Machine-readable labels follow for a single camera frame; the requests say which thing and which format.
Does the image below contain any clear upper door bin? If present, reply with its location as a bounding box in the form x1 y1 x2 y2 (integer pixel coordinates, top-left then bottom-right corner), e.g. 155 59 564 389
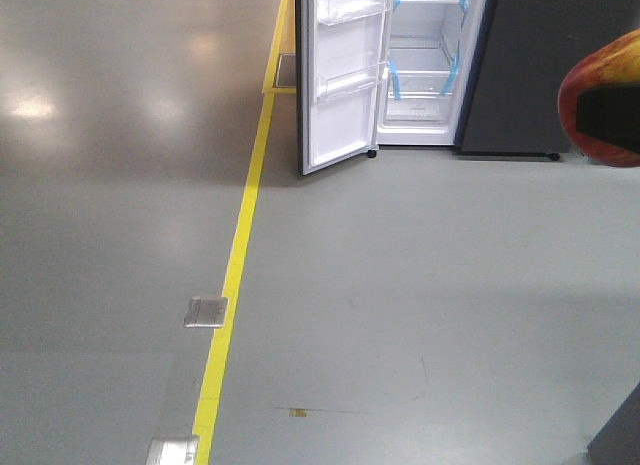
315 0 394 26

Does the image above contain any clear middle door bin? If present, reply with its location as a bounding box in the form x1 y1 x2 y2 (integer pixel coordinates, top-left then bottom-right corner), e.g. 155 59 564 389
315 62 386 101

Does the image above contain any clear door bin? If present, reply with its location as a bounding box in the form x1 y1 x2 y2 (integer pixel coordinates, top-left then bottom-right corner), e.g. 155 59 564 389
315 62 386 101
315 0 394 26

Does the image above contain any dark grey refrigerator body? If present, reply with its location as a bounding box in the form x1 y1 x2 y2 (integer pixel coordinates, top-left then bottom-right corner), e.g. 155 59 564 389
376 0 639 158

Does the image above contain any red yellow apple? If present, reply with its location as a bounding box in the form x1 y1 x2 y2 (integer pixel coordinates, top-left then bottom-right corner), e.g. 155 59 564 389
557 28 639 168

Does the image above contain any refrigerator door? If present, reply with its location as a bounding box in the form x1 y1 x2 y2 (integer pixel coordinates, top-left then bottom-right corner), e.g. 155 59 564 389
295 0 395 176

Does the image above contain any silver floor outlet cover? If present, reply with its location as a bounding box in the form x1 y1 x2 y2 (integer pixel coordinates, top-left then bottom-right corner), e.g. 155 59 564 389
183 296 229 329
145 435 200 465

